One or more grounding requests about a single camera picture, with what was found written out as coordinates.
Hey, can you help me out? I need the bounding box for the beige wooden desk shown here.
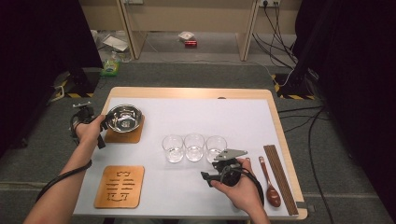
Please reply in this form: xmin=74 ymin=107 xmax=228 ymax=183
xmin=78 ymin=0 xmax=303 ymax=63

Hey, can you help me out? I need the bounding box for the white paper table mat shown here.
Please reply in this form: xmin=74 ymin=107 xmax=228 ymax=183
xmin=74 ymin=97 xmax=292 ymax=218

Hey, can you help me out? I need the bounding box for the stainless steel bowl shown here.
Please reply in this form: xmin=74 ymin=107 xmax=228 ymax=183
xmin=106 ymin=103 xmax=144 ymax=134

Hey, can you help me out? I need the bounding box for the black stand base striped tape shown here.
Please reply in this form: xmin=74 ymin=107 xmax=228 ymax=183
xmin=54 ymin=67 xmax=103 ymax=99
xmin=270 ymin=73 xmax=318 ymax=101

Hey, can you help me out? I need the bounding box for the person's left hand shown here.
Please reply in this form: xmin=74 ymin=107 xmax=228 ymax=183
xmin=75 ymin=114 xmax=106 ymax=146

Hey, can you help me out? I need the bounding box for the black aluminium stand post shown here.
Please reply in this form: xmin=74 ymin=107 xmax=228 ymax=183
xmin=285 ymin=0 xmax=331 ymax=90

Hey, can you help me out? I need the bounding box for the green wet wipes pack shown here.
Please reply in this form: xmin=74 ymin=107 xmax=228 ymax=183
xmin=99 ymin=59 xmax=121 ymax=77

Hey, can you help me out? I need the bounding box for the clear plastic bag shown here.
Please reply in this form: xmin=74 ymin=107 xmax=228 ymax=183
xmin=90 ymin=29 xmax=134 ymax=63

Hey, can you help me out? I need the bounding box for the wooden cut-out coaster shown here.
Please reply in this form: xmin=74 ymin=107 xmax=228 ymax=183
xmin=104 ymin=115 xmax=146 ymax=145
xmin=92 ymin=164 xmax=146 ymax=209

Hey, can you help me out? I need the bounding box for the row of brown chopsticks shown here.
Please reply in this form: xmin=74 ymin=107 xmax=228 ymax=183
xmin=262 ymin=144 xmax=300 ymax=217

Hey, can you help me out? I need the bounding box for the cream cable loop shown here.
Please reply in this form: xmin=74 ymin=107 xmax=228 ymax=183
xmin=49 ymin=84 xmax=65 ymax=103

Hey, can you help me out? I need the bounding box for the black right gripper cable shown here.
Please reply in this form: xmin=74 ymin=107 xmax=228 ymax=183
xmin=219 ymin=164 xmax=266 ymax=207

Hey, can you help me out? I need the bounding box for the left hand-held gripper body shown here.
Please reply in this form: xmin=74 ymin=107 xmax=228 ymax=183
xmin=69 ymin=101 xmax=96 ymax=139

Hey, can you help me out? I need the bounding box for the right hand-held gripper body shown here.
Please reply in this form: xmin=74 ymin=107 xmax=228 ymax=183
xmin=213 ymin=148 xmax=249 ymax=188

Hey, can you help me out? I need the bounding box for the clear glass cup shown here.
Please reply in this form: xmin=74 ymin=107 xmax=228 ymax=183
xmin=162 ymin=133 xmax=185 ymax=164
xmin=183 ymin=133 xmax=205 ymax=162
xmin=205 ymin=134 xmax=228 ymax=165

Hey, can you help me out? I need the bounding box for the person's right hand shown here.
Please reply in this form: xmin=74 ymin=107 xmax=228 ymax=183
xmin=210 ymin=158 xmax=266 ymax=217

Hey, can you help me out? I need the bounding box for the long black floor cable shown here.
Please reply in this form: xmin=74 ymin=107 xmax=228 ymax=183
xmin=307 ymin=106 xmax=335 ymax=224

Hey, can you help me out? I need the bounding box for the black power cable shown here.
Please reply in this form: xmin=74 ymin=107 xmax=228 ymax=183
xmin=272 ymin=1 xmax=297 ymax=57
xmin=262 ymin=1 xmax=299 ymax=65

